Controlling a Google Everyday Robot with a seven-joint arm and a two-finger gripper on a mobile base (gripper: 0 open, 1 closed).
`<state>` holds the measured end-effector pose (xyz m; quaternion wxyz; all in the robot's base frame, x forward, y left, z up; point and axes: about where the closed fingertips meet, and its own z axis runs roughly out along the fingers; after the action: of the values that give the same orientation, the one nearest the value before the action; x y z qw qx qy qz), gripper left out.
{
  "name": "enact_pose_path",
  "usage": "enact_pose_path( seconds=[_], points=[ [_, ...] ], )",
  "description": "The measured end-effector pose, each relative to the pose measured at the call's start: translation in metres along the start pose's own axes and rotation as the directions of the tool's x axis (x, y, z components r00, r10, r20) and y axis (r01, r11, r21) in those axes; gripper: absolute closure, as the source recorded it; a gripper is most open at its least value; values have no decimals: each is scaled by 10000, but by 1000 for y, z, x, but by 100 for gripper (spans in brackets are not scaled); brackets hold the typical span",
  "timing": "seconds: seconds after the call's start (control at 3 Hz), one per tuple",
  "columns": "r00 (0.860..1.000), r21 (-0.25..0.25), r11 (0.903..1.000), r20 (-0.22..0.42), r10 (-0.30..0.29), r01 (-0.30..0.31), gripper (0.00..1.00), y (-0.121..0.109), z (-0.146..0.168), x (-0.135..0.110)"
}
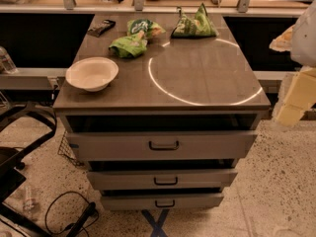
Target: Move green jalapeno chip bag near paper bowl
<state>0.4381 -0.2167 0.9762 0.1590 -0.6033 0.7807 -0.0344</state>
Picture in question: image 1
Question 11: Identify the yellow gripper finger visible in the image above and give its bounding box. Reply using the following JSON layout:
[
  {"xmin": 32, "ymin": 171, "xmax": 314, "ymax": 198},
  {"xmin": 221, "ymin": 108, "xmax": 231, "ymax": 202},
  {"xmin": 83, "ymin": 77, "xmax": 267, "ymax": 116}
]
[{"xmin": 276, "ymin": 67, "xmax": 316, "ymax": 126}]

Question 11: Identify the green jalapeno chip bag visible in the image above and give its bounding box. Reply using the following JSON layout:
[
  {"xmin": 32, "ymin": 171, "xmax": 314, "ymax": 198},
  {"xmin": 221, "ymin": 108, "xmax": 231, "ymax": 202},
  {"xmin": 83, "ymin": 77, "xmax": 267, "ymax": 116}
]
[{"xmin": 171, "ymin": 3, "xmax": 219, "ymax": 39}]

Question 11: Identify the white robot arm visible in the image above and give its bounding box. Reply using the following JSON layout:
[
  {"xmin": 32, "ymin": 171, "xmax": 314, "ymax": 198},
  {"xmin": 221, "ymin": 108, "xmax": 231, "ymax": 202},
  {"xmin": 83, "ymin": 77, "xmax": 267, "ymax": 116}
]
[{"xmin": 270, "ymin": 0, "xmax": 316, "ymax": 126}]

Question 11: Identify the green white snack bag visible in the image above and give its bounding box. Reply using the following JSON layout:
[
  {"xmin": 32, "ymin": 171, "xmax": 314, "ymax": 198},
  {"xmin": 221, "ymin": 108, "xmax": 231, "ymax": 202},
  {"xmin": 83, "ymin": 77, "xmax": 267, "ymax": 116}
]
[{"xmin": 127, "ymin": 19, "xmax": 165, "ymax": 39}]

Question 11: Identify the crumpled green chip bag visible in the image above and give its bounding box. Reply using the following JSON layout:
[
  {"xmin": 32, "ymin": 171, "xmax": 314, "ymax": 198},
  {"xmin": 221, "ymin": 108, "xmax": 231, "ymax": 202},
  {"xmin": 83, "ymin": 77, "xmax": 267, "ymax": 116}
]
[{"xmin": 109, "ymin": 31, "xmax": 147, "ymax": 58}]

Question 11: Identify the white paper bowl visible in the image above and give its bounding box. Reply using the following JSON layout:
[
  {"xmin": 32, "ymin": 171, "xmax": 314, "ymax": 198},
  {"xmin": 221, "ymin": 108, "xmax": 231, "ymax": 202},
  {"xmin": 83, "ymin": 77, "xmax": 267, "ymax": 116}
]
[{"xmin": 65, "ymin": 57, "xmax": 119, "ymax": 92}]

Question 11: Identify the top grey drawer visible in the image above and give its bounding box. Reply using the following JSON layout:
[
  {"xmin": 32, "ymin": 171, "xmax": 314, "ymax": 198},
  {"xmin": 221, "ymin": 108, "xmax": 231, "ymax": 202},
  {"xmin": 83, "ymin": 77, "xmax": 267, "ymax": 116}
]
[{"xmin": 66, "ymin": 130, "xmax": 257, "ymax": 161}]

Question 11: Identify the grey drawer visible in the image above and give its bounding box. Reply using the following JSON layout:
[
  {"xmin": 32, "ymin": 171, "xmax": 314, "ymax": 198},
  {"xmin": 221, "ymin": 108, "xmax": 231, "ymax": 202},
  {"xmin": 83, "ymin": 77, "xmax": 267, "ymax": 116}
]
[
  {"xmin": 87, "ymin": 169, "xmax": 237, "ymax": 191},
  {"xmin": 101, "ymin": 193, "xmax": 223, "ymax": 210},
  {"xmin": 66, "ymin": 130, "xmax": 257, "ymax": 161}
]

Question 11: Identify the grey drawer cabinet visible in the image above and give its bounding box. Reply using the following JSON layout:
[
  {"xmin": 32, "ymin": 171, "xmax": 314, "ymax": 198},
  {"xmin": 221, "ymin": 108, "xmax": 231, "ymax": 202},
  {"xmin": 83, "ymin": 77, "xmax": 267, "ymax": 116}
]
[{"xmin": 54, "ymin": 14, "xmax": 270, "ymax": 197}]

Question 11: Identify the dark snack bar wrapper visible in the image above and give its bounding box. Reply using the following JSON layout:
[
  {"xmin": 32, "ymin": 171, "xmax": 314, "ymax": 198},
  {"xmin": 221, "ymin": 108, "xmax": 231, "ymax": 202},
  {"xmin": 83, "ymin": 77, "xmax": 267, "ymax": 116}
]
[{"xmin": 87, "ymin": 20, "xmax": 116, "ymax": 38}]

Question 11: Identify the middle grey drawer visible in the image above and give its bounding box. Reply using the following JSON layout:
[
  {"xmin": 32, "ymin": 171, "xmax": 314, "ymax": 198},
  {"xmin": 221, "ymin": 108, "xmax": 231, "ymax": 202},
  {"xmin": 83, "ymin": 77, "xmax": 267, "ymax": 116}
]
[{"xmin": 87, "ymin": 169, "xmax": 237, "ymax": 191}]

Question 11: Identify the bottom grey drawer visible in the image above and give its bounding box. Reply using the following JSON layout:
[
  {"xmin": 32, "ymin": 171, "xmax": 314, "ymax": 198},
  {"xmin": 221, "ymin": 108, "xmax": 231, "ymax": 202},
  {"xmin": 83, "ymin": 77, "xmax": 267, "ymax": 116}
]
[{"xmin": 101, "ymin": 193, "xmax": 223, "ymax": 210}]

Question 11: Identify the clear plastic water bottle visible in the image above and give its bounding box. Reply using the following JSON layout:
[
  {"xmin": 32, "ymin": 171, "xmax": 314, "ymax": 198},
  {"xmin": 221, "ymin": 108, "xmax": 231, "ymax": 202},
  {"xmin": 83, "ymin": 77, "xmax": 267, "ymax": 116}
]
[{"xmin": 0, "ymin": 46, "xmax": 18, "ymax": 74}]

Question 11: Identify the black office chair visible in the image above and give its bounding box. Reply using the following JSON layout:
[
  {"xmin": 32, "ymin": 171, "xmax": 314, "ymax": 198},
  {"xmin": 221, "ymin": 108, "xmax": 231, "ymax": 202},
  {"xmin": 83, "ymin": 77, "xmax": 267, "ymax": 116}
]
[{"xmin": 0, "ymin": 102, "xmax": 57, "ymax": 237}]

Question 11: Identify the wire mesh basket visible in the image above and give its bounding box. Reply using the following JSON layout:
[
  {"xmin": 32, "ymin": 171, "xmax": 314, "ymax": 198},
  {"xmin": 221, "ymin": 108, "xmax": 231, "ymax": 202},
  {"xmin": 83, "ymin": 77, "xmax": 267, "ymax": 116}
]
[{"xmin": 57, "ymin": 132, "xmax": 84, "ymax": 168}]

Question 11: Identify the black floor cable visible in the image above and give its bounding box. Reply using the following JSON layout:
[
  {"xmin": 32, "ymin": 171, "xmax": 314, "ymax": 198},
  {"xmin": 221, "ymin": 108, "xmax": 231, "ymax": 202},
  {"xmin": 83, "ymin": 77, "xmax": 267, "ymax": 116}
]
[{"xmin": 44, "ymin": 191, "xmax": 100, "ymax": 237}]

